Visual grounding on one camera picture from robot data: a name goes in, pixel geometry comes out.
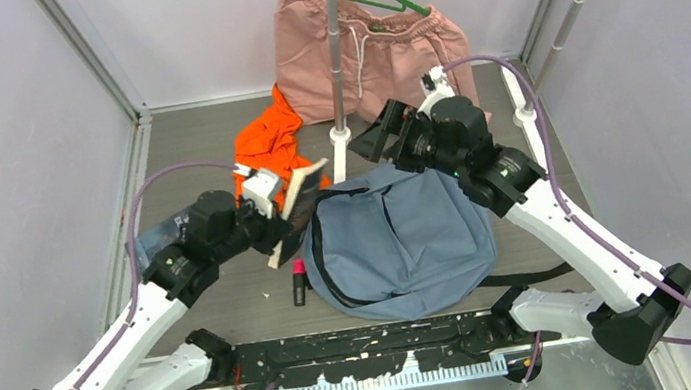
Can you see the pink shorts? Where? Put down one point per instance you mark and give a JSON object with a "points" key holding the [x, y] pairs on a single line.
{"points": [[381, 57]]}

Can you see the blue paperback book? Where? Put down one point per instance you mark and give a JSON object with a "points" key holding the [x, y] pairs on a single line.
{"points": [[150, 242]]}

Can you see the light blue backpack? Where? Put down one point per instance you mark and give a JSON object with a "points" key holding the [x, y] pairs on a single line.
{"points": [[392, 245]]}

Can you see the pink highlighter marker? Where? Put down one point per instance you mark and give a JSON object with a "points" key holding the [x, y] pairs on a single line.
{"points": [[300, 282]]}

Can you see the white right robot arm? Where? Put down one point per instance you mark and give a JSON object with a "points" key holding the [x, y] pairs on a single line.
{"points": [[634, 300]]}

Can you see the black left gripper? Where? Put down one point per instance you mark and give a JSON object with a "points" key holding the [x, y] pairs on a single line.
{"points": [[273, 228]]}

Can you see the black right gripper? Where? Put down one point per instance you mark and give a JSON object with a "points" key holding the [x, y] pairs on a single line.
{"points": [[398, 119]]}

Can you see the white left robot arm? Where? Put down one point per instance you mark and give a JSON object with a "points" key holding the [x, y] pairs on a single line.
{"points": [[176, 262]]}

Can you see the white right rack stand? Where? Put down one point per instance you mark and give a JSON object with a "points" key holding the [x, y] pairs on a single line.
{"points": [[524, 114]]}

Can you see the Three Days to See book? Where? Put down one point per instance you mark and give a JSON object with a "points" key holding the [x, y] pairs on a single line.
{"points": [[300, 201]]}

